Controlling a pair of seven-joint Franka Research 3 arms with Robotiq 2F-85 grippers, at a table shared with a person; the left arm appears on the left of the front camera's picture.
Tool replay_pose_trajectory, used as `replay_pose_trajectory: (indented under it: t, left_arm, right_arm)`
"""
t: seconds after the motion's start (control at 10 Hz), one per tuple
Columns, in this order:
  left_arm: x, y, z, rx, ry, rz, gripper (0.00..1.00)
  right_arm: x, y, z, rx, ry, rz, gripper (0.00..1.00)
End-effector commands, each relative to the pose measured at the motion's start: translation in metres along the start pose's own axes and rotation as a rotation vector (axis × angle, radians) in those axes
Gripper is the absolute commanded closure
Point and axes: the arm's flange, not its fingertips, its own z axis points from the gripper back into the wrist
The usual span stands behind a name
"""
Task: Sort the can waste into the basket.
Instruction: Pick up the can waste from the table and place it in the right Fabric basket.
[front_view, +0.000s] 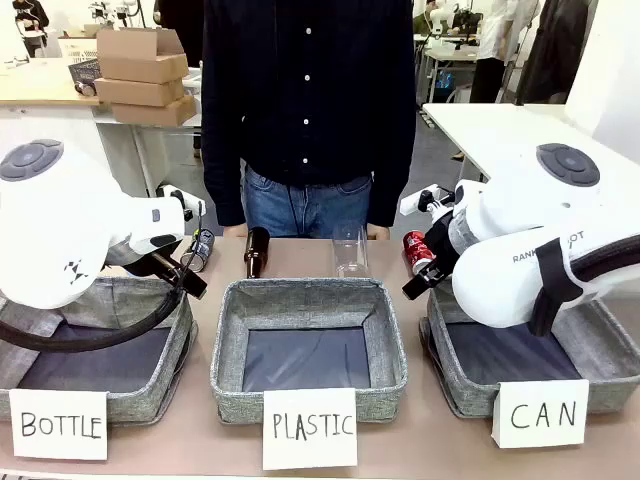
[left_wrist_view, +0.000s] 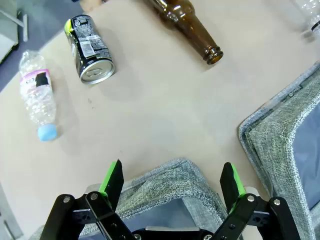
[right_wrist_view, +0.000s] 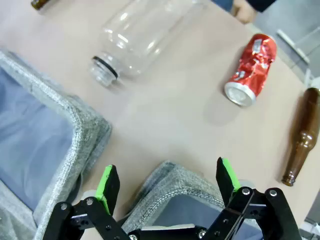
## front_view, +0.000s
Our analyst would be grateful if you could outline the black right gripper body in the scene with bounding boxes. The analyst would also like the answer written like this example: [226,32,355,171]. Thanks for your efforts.
[422,215,462,282]

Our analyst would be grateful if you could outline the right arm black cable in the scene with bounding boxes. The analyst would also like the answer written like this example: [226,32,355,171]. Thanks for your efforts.
[528,233,640,338]

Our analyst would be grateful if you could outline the person in dark shirt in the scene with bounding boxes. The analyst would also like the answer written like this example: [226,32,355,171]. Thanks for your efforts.
[201,0,418,240]

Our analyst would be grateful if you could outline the clear plastic bottle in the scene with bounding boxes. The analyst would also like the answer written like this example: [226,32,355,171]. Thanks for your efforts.
[331,224,371,279]

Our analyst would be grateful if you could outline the hanging dark coat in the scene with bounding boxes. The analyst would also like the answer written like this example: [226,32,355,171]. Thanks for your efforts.
[514,0,600,106]

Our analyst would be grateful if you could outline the background grey desk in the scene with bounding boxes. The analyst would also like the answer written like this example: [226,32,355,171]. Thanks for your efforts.
[413,32,482,105]

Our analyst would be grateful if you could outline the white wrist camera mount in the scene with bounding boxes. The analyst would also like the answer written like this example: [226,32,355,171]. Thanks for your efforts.
[156,184,208,222]
[399,185,456,218]

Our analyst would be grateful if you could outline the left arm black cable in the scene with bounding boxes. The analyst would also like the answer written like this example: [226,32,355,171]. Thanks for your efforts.
[0,199,209,354]

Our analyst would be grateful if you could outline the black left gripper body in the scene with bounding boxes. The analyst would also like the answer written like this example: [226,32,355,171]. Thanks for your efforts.
[148,251,209,301]

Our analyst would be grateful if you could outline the white desk metal legs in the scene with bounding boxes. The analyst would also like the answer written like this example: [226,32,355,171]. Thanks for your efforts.
[93,112,203,200]

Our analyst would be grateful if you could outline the white paper label PLASTIC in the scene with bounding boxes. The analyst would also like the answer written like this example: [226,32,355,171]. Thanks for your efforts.
[262,387,359,472]

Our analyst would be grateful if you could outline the grey fabric basket can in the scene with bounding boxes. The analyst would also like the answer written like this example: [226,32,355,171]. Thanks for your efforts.
[418,279,640,420]

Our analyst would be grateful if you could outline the brown glass bottle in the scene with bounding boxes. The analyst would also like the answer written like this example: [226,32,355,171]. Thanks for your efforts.
[243,226,272,280]

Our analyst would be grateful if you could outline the white paper label CAN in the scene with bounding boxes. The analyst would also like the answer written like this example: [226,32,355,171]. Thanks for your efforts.
[491,379,591,450]

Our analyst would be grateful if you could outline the person's left forearm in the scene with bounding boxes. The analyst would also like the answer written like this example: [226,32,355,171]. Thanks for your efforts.
[368,119,418,229]

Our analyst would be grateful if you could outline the flat closed cardboard box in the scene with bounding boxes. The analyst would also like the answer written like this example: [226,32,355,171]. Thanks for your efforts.
[94,76,187,108]
[110,94,198,128]

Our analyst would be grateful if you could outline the open cardboard box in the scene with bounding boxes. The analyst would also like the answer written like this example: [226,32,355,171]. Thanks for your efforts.
[95,26,191,86]

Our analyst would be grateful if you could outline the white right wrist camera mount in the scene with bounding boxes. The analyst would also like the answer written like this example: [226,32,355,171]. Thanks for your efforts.
[399,185,456,218]

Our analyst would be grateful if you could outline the black silver drink can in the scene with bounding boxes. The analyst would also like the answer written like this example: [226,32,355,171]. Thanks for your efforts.
[180,227,217,273]

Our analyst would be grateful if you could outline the grey fabric basket bottle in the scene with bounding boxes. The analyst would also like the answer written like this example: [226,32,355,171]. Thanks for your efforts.
[0,276,200,425]

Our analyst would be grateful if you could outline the wooden top white counter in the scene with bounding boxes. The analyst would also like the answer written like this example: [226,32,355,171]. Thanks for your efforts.
[0,56,151,197]

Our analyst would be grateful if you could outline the background person white shirt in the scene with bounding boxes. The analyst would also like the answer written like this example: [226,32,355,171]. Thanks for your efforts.
[468,0,542,105]

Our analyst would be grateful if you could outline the background white robot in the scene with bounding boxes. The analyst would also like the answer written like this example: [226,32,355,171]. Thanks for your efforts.
[423,0,464,37]

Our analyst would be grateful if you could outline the white paper label BOTTLE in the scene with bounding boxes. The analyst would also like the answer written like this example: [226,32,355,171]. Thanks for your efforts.
[8,388,110,462]

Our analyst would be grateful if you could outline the grey fabric basket plastic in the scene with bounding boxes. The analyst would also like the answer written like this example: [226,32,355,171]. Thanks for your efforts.
[209,277,409,426]

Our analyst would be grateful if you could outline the black plastic crate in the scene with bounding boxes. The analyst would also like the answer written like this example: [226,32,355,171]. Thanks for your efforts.
[67,57,102,87]

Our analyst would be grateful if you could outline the large white table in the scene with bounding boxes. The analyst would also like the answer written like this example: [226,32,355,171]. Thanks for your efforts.
[421,101,640,185]

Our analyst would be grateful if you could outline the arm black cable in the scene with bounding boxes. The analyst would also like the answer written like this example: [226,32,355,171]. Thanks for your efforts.
[0,199,209,354]
[528,233,640,338]

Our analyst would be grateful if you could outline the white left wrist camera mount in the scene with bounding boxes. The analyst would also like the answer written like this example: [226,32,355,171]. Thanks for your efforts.
[156,184,208,222]

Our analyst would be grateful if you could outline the red drink can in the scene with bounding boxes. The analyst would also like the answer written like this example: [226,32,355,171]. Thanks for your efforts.
[403,230,437,277]

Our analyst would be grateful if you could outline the person's right forearm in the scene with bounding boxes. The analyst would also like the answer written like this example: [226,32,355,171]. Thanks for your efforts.
[201,119,247,229]

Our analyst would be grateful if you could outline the white plastic crate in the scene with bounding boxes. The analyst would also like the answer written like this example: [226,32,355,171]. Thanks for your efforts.
[56,36,99,62]

